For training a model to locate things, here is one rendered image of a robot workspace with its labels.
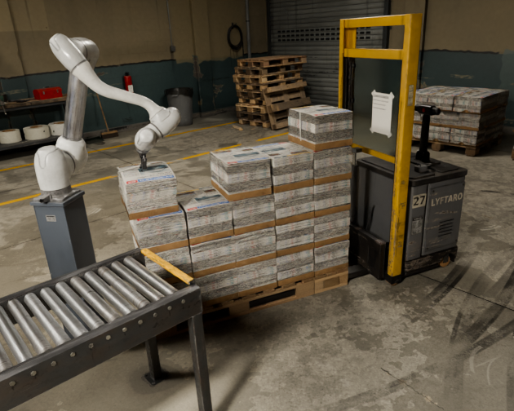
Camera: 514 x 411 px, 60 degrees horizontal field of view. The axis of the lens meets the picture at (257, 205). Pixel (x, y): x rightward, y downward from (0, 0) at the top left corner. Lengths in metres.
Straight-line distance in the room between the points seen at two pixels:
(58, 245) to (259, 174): 1.22
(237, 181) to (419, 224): 1.42
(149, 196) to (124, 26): 7.38
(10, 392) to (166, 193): 1.32
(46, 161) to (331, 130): 1.68
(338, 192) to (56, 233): 1.77
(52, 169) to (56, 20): 6.84
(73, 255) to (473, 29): 7.56
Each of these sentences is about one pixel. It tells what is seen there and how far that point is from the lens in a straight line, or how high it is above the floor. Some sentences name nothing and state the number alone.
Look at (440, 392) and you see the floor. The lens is 2.68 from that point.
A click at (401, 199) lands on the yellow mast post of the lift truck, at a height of 0.69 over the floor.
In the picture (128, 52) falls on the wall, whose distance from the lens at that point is 9.74.
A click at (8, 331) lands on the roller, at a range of 1.94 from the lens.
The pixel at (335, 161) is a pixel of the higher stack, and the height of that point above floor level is 0.97.
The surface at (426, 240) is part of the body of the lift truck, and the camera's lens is 3.52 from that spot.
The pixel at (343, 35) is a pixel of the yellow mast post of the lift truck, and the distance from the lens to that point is 3.50.
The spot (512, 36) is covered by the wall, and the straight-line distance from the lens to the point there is 8.57.
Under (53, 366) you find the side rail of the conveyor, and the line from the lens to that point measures 1.75.
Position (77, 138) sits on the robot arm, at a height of 1.28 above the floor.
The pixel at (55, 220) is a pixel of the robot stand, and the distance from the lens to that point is 2.63.
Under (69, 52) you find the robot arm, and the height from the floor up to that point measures 1.74.
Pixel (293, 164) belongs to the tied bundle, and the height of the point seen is 1.00.
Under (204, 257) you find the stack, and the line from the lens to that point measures 2.78.
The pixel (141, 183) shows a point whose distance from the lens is 2.52.
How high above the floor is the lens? 1.79
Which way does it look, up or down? 21 degrees down
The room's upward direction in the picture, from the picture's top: 3 degrees counter-clockwise
